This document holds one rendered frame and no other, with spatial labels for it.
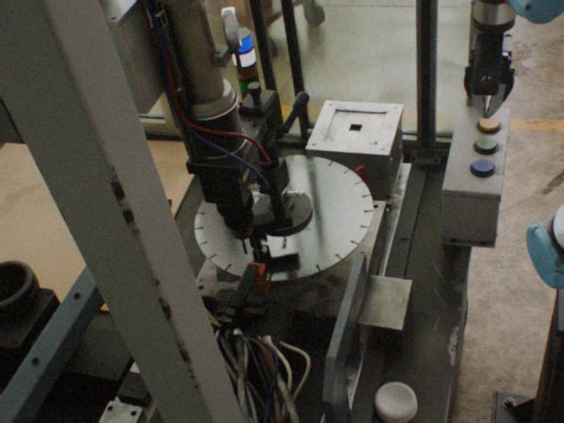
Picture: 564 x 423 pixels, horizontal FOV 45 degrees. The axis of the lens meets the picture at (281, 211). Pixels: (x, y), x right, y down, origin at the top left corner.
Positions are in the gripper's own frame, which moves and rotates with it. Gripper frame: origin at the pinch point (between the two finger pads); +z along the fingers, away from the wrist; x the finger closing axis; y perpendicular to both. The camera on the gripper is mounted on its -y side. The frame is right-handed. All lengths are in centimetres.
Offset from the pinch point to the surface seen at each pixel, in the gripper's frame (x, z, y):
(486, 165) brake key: -1.1, 7.0, -6.7
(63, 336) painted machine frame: 54, -8, -68
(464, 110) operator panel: 5.0, 8.5, 12.6
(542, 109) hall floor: -18, 101, 139
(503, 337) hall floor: -10, 98, 19
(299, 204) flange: 30.5, 1.4, -27.9
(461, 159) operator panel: 3.9, 8.1, -4.0
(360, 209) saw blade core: 19.4, 2.5, -26.5
